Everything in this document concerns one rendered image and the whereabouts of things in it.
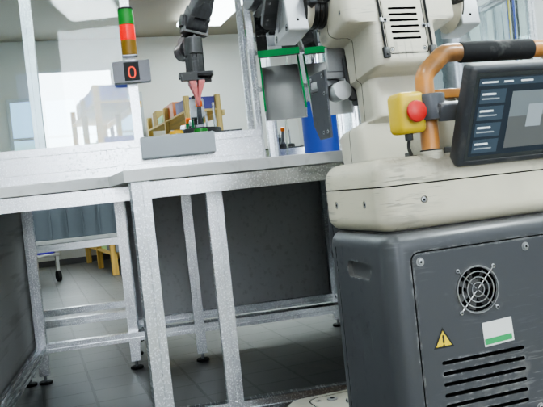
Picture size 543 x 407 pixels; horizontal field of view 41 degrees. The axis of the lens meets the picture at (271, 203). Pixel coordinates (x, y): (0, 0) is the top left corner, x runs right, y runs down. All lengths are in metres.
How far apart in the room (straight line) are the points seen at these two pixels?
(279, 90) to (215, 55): 8.70
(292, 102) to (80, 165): 0.69
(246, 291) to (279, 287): 0.18
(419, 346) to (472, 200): 0.26
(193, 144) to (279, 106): 0.37
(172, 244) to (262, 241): 0.47
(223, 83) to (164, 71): 0.89
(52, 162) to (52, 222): 2.05
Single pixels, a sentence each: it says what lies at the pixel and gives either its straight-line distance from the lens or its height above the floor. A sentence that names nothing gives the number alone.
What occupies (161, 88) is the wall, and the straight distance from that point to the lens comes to 10.81.
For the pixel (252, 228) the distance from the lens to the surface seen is 3.87.
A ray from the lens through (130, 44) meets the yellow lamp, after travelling 2.47.
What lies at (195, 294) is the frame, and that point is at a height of 0.32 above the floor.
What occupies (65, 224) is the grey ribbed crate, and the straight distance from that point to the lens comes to 4.19.
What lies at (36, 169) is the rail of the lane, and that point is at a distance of 2.17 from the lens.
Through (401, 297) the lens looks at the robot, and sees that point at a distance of 1.24.
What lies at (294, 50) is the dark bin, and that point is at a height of 1.20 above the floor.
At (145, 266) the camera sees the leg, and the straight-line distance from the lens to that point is 1.77.
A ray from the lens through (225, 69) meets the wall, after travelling 11.07.
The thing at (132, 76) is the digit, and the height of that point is 1.19.
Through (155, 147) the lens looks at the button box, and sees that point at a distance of 2.08.
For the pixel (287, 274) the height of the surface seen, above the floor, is 0.30.
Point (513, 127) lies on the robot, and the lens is 1.31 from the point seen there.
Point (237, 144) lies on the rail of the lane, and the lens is 2.17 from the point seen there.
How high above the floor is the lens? 0.79
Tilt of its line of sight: 1 degrees down
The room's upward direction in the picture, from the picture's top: 6 degrees counter-clockwise
